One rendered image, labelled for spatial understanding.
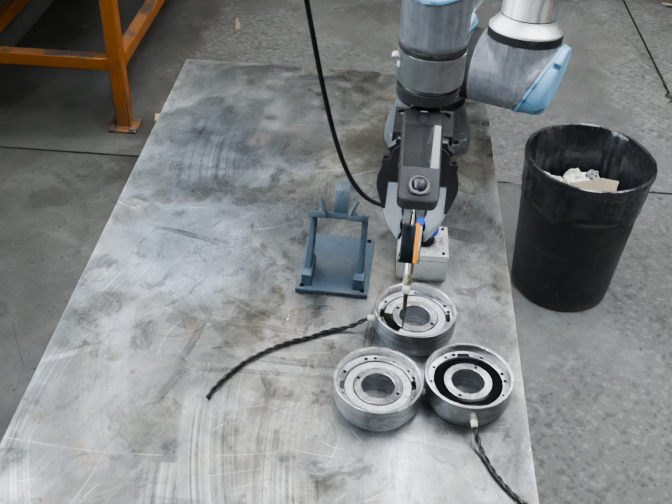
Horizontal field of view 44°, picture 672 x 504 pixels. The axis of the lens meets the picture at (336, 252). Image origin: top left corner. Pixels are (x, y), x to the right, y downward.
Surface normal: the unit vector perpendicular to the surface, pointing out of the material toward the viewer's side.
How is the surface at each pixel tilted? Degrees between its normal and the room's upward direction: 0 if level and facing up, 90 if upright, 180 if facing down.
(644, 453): 0
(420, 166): 32
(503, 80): 84
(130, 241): 0
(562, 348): 0
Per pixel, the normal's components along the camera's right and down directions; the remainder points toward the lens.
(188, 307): 0.04, -0.78
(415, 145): 0.00, -0.33
